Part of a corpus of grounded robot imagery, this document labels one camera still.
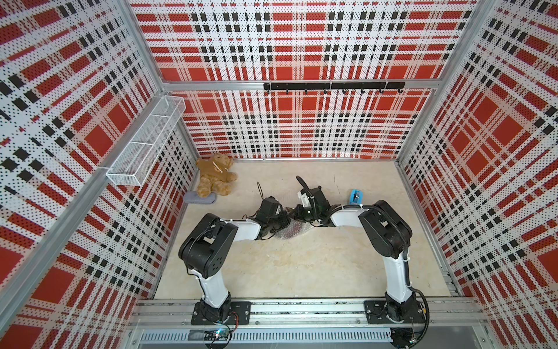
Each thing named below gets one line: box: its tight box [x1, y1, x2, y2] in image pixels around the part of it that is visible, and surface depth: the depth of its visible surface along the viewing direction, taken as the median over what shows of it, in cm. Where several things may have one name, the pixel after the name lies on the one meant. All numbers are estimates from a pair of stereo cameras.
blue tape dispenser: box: [348, 189, 364, 206], surface depth 103 cm
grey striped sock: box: [183, 190, 218, 205], surface depth 103 cm
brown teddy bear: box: [196, 154, 239, 198], surface depth 107 cm
